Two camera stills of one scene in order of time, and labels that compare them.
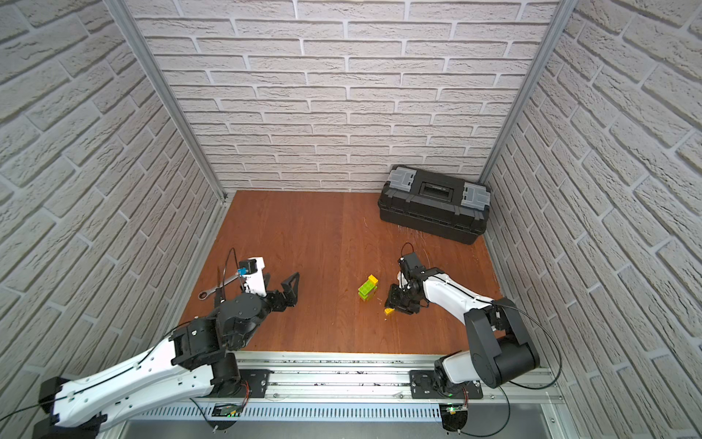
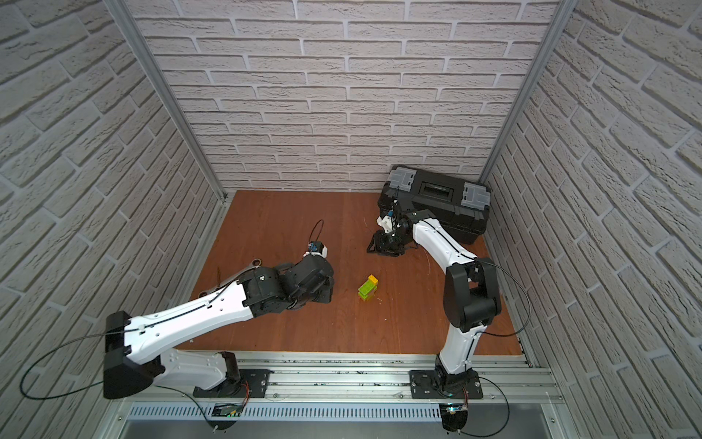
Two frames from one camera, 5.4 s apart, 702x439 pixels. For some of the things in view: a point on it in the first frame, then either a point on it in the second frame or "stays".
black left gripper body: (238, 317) to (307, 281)
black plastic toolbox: (436, 205) stays
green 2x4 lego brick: (366, 289) stays
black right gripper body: (401, 300) to (392, 243)
